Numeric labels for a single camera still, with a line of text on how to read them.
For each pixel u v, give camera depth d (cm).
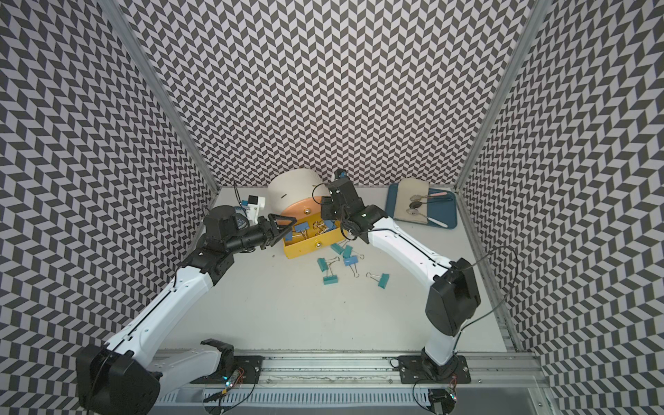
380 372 75
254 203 70
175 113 94
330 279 91
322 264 94
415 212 107
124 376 37
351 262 96
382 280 91
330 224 93
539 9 66
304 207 84
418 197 113
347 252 97
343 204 60
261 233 65
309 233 92
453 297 44
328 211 72
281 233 65
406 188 116
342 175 70
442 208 107
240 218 60
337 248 99
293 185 92
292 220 71
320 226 94
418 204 109
